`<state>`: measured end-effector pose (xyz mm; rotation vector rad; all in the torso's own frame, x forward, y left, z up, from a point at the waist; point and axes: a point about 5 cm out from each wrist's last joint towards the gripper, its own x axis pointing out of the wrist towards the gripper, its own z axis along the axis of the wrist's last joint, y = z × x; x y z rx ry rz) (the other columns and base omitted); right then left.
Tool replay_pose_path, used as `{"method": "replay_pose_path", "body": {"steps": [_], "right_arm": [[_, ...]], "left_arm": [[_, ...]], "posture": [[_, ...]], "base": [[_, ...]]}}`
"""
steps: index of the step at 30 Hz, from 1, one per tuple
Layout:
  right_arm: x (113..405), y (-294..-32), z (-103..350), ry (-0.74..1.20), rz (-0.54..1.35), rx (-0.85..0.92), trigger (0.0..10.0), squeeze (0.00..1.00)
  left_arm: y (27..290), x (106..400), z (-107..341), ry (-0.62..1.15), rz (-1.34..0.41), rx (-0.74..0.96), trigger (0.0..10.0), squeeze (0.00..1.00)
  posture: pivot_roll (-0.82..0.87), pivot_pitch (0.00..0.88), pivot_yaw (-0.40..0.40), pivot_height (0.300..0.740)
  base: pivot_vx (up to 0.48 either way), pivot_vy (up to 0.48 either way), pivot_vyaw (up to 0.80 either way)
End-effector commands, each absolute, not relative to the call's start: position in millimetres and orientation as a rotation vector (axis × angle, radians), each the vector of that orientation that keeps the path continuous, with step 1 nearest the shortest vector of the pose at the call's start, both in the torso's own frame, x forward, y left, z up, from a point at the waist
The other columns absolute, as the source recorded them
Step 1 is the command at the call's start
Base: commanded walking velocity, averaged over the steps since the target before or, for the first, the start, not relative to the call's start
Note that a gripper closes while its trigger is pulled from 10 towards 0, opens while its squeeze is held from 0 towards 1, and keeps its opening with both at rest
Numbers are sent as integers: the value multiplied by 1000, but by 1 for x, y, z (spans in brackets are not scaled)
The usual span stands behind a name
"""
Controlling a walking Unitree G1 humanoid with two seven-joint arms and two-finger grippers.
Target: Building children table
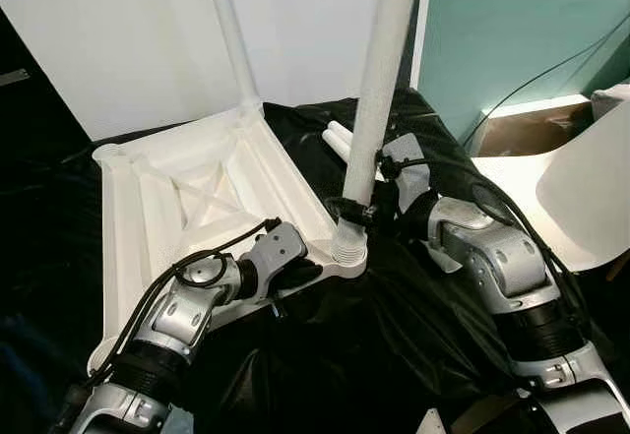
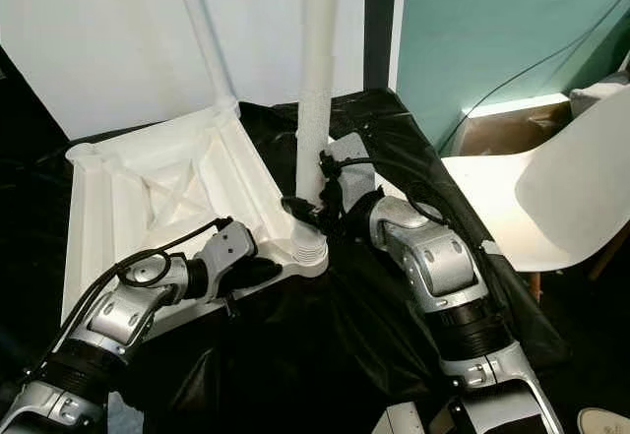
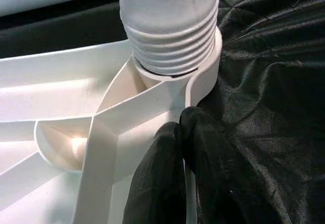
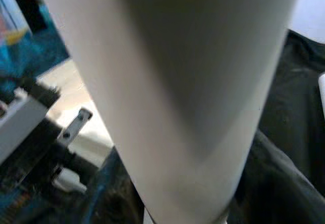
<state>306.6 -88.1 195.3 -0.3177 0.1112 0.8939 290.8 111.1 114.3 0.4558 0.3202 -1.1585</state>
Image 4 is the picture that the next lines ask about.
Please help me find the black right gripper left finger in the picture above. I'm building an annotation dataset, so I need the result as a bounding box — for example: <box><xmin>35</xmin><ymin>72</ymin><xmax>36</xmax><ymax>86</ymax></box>
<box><xmin>86</xmin><ymin>146</ymin><xmax>147</xmax><ymax>224</ymax></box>

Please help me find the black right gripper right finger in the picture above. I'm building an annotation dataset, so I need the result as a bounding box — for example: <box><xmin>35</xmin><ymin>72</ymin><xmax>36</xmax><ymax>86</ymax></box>
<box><xmin>235</xmin><ymin>132</ymin><xmax>325</xmax><ymax>224</ymax></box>

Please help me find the white tapered plastic table leg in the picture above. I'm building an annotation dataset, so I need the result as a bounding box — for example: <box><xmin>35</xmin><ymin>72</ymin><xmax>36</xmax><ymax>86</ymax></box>
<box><xmin>35</xmin><ymin>0</ymin><xmax>303</xmax><ymax>224</ymax></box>

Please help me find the large white board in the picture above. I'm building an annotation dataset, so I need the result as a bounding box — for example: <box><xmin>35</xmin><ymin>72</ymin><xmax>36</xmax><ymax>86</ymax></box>
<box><xmin>286</xmin><ymin>0</ymin><xmax>325</xmax><ymax>44</ymax></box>

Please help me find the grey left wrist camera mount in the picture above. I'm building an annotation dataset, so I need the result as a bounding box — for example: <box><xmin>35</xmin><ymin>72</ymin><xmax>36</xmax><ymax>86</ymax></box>
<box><xmin>0</xmin><ymin>88</ymin><xmax>50</xmax><ymax>164</ymax></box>

